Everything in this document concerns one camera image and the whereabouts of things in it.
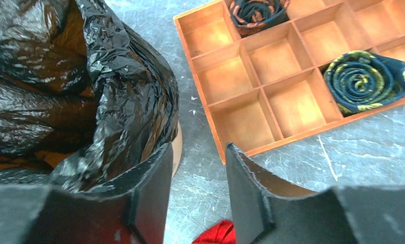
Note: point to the red cloth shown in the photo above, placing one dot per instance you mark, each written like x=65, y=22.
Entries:
x=221, y=233

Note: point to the orange wooden compartment tray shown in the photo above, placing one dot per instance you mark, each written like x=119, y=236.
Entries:
x=267, y=89

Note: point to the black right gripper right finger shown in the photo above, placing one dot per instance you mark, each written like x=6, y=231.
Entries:
x=268, y=209

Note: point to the blue yellow rolled tie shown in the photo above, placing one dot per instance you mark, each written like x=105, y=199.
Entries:
x=360, y=81

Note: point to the black plastic trash bag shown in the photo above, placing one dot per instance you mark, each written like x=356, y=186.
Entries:
x=76, y=80

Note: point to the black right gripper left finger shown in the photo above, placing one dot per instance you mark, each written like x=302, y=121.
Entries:
x=130, y=208

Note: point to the black orange rolled tie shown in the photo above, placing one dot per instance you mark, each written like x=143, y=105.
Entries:
x=253, y=16

